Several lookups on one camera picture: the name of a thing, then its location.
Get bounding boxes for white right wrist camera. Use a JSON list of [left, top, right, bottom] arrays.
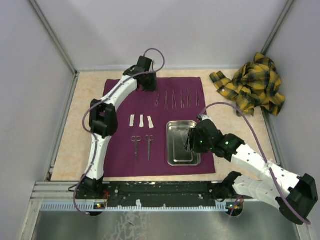
[[197, 114, 213, 122]]

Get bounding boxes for purple cloth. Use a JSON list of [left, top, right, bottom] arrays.
[[103, 77, 216, 178]]

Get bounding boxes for steel serrated tweezers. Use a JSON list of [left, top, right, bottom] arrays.
[[154, 93, 160, 108]]

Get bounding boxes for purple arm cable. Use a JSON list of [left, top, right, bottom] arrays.
[[197, 102, 312, 225], [72, 48, 166, 217]]

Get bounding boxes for aluminium frame rail front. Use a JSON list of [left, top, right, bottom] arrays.
[[29, 181, 303, 213]]

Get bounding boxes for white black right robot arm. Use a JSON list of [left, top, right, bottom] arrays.
[[184, 116, 319, 225]]

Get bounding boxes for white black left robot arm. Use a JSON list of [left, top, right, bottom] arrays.
[[77, 56, 157, 199]]

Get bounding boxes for white packaged instrument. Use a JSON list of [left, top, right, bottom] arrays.
[[147, 116, 154, 129]]

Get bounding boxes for steel instrument tray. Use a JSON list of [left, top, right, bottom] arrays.
[[166, 120, 202, 167]]

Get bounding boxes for surgical scissors steel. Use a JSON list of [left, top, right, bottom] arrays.
[[145, 135, 155, 161]]

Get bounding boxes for yellow plaid shirt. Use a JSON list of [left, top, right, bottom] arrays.
[[209, 52, 286, 116]]

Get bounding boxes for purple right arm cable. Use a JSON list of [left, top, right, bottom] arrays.
[[197, 102, 312, 225]]

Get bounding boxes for steel forceps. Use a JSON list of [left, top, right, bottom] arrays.
[[131, 135, 142, 161]]

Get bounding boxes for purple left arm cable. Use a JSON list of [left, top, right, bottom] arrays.
[[72, 48, 166, 217]]

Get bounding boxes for white packaged blade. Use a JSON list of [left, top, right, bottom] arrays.
[[129, 114, 135, 127], [139, 114, 144, 128]]

